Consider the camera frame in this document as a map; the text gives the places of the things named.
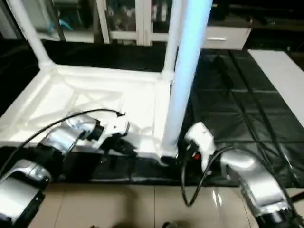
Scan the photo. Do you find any white plastic children's table top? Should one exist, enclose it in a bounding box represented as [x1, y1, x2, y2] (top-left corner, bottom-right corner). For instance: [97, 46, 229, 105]
[0, 64, 179, 164]

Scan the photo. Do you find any white plastic table leg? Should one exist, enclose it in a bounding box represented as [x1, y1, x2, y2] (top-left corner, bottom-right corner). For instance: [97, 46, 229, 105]
[159, 0, 213, 164]
[6, 0, 54, 72]
[161, 0, 185, 82]

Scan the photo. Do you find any black plastic work mat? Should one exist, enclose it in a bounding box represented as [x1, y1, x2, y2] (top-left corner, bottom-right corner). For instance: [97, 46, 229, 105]
[0, 38, 304, 188]

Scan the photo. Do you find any white side table board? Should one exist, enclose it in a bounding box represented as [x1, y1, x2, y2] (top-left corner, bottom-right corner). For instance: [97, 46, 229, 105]
[249, 50, 304, 129]

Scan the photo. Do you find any white low drawer unit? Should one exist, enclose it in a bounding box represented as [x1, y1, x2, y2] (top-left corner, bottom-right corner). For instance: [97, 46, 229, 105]
[202, 28, 251, 50]

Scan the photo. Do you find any white glass door cabinet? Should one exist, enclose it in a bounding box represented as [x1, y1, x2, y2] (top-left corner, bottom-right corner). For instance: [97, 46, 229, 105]
[97, 0, 183, 46]

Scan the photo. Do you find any teal plastic object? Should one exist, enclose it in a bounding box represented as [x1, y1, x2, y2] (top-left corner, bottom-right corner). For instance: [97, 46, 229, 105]
[59, 17, 84, 30]

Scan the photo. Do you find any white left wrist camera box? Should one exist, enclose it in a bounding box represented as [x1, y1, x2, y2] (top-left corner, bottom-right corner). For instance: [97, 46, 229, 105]
[97, 114, 130, 148]

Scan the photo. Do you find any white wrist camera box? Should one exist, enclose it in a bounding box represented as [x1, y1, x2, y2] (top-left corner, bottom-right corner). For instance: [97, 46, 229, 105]
[184, 122, 215, 169]
[97, 114, 130, 148]

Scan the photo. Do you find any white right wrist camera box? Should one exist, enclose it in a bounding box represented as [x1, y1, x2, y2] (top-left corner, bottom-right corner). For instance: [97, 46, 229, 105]
[184, 122, 215, 169]

